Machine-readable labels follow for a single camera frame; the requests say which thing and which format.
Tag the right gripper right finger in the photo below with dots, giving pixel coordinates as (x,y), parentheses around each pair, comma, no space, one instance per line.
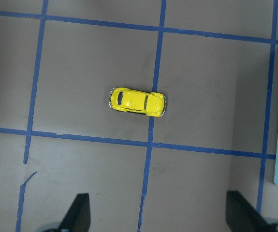
(242,217)

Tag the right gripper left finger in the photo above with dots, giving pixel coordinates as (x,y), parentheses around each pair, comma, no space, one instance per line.
(78,217)

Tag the yellow beetle toy car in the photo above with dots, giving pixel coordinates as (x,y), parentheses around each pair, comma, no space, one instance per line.
(127,100)

